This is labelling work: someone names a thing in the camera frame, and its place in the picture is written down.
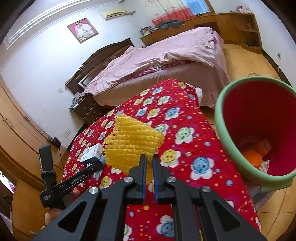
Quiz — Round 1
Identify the dark wooden headboard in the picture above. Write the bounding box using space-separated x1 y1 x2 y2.
65 38 134 94

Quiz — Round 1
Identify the cable coil on floor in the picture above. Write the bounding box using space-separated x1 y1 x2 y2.
247 52 283 78

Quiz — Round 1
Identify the wooden wardrobe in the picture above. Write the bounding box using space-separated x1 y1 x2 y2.
0 76 68 241

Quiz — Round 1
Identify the black wall charger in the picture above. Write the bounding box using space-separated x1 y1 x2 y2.
48 136 61 149

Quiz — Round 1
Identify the dark clothes pile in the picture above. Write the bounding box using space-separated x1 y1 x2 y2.
158 20 184 30

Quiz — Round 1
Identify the floral curtain red hem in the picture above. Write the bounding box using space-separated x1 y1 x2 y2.
139 0 194 25

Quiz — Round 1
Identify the red bin green rim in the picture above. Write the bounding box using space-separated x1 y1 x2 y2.
215 76 295 192

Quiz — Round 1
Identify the red floral quilt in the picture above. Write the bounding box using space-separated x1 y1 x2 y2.
62 79 261 240

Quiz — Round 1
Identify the orange small box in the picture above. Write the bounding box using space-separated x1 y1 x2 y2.
255 139 272 157

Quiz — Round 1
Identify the orange plastic bag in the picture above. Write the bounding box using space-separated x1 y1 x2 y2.
241 147 267 169

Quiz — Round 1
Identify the pink bed with duvet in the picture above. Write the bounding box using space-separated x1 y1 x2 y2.
84 27 230 108

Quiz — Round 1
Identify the white teal carton box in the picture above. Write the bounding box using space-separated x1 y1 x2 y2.
80 143 103 166

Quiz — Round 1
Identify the wall air conditioner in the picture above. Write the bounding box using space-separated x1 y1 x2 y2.
100 8 135 21

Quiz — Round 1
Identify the person left hand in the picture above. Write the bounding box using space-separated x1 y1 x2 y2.
45 190 80 225

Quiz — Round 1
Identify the window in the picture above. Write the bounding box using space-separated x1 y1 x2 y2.
185 0 211 15

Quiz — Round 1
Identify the framed wedding photo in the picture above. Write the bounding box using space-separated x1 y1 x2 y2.
67 18 98 43

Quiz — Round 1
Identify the dark wooden nightstand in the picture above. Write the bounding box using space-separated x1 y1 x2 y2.
70 94 109 126

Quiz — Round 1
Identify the long wooden desk cabinet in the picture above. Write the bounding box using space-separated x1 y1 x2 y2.
141 13 263 54

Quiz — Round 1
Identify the yellow foam net sleeve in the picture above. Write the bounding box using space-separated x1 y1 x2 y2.
104 114 165 176

